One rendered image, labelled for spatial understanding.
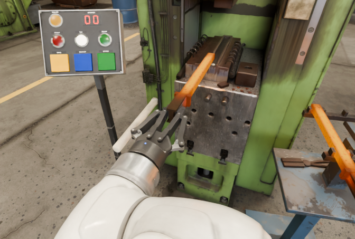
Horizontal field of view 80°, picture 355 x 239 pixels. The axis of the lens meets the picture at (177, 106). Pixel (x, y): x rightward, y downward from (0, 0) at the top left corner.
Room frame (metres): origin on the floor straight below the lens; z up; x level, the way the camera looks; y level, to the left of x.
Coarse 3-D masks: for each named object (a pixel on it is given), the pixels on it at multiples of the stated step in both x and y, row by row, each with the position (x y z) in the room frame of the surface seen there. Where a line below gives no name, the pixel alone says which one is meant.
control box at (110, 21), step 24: (48, 24) 0.94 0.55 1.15; (72, 24) 0.95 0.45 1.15; (96, 24) 0.95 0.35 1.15; (120, 24) 0.97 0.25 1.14; (48, 48) 0.89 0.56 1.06; (72, 48) 0.89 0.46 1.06; (96, 48) 0.90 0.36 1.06; (120, 48) 0.91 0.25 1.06; (48, 72) 0.84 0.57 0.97; (72, 72) 0.84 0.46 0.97; (96, 72) 0.85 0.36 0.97; (120, 72) 0.85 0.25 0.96
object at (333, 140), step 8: (312, 104) 0.64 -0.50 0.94; (312, 112) 0.62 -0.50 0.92; (320, 112) 0.59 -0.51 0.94; (320, 120) 0.55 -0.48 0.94; (328, 120) 0.55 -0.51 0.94; (320, 128) 0.53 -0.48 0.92; (328, 128) 0.51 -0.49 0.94; (328, 136) 0.48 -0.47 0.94; (336, 136) 0.47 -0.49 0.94; (328, 144) 0.46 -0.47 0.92; (336, 144) 0.44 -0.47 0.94; (336, 152) 0.41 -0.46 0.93; (344, 152) 0.41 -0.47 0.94; (344, 160) 0.38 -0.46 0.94; (352, 160) 0.38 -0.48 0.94; (344, 168) 0.35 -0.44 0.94; (352, 168) 0.35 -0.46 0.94; (344, 176) 0.34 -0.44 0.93; (352, 176) 0.33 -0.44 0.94; (352, 184) 0.32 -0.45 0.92; (352, 192) 0.30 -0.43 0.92
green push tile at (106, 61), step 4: (100, 56) 0.88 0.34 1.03; (104, 56) 0.88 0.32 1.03; (108, 56) 0.88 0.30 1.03; (112, 56) 0.88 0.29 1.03; (100, 60) 0.87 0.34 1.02; (104, 60) 0.87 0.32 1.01; (108, 60) 0.87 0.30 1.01; (112, 60) 0.87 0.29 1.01; (100, 64) 0.86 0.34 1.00; (104, 64) 0.86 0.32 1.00; (108, 64) 0.86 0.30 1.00; (112, 64) 0.86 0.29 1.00; (100, 68) 0.85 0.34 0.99; (104, 68) 0.85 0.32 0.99; (108, 68) 0.85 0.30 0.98; (112, 68) 0.85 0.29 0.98
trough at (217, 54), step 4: (228, 36) 1.24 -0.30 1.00; (224, 40) 1.21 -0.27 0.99; (228, 40) 1.21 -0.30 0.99; (220, 44) 1.13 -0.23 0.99; (224, 44) 1.15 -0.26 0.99; (220, 48) 1.09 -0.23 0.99; (224, 48) 1.09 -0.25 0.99; (216, 52) 1.03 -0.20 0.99; (220, 52) 1.03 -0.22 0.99; (216, 56) 0.98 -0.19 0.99; (216, 60) 0.93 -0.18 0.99
